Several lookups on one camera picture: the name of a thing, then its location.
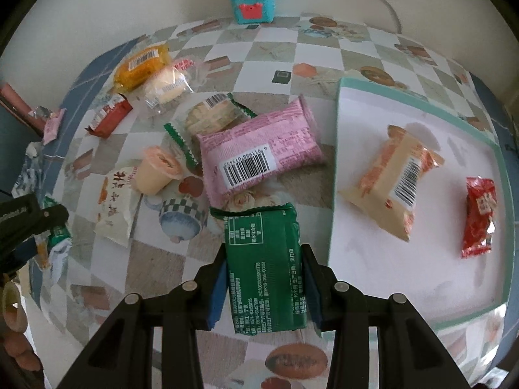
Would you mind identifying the small pink snack packet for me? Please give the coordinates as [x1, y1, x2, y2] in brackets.
[42, 108, 66, 145]

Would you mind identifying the small red snack packet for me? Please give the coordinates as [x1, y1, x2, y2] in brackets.
[461, 176, 499, 259]

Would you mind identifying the clear packet with cream cake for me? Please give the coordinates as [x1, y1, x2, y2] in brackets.
[138, 67, 195, 110]

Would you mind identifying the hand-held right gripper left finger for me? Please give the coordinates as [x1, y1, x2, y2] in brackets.
[54, 244, 228, 389]

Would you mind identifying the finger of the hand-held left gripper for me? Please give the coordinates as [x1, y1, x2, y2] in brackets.
[0, 194, 69, 238]
[0, 237, 39, 273]

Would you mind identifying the person's left hand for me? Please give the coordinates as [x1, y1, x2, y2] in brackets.
[0, 328, 43, 373]

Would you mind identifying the teal box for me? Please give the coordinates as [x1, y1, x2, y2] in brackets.
[227, 0, 278, 25]

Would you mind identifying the clear green-edged cracker packet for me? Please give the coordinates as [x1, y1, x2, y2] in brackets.
[163, 92, 257, 168]

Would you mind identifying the white power cable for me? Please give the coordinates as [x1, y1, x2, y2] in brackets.
[292, 0, 402, 35]

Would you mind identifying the peach jelly cup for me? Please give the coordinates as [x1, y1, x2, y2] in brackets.
[133, 146, 184, 195]

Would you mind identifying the green and white snack packet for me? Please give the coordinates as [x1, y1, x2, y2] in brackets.
[34, 196, 74, 276]

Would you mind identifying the beige orange snack packet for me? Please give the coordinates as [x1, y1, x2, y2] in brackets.
[338, 125, 444, 243]

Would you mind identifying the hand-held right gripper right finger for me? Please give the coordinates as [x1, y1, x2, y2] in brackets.
[300, 244, 467, 389]

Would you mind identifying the red brown snack packet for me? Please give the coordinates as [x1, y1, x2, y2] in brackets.
[85, 94, 134, 139]

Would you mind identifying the white snack packet red print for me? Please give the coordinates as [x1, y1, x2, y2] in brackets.
[94, 165, 143, 248]

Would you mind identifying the white tray with green rim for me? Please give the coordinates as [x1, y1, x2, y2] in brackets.
[326, 76, 512, 331]

